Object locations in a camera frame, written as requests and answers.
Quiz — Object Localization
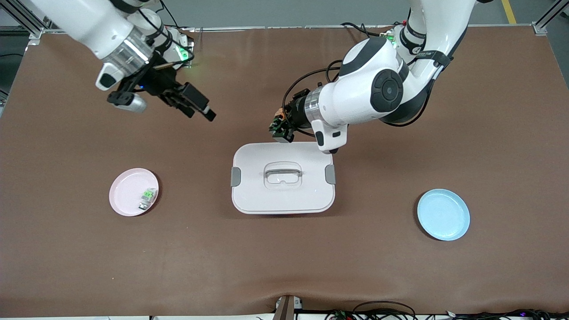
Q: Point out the orange push-button switch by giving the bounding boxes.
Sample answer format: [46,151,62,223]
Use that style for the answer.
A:
[269,107,285,134]

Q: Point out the white lidded storage box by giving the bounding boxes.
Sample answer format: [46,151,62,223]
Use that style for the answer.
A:
[230,141,337,215]

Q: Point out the pink round plate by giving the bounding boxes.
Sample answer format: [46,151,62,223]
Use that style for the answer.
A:
[109,168,160,217]

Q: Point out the brown table mat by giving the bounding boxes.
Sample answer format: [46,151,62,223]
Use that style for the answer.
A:
[0,26,569,318]

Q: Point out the light blue round plate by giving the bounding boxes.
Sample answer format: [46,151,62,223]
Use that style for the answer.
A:
[417,188,471,242]

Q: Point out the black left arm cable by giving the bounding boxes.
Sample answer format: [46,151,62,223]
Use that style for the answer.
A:
[284,60,343,136]

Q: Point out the grey box lid handle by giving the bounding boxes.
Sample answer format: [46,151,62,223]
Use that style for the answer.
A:
[264,163,303,187]

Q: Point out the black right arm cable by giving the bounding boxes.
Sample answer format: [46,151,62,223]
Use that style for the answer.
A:
[133,0,196,72]

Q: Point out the silver table edge rail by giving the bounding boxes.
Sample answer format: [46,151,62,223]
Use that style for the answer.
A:
[42,24,541,35]

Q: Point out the green push-button switch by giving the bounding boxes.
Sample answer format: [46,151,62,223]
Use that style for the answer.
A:
[139,188,157,210]

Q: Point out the black arm base cable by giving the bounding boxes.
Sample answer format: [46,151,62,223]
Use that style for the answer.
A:
[341,21,392,40]

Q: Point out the aluminium frame strut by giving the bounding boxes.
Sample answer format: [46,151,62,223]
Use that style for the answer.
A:
[0,0,49,45]
[533,0,569,36]

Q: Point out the grey metal bracket post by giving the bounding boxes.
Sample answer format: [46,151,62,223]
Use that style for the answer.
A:
[275,294,304,320]

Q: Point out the black looped cable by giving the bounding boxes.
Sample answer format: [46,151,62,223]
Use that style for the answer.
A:
[353,301,417,320]

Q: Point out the tangled black cable bundle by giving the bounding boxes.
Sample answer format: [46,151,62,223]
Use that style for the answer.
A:
[445,309,569,320]

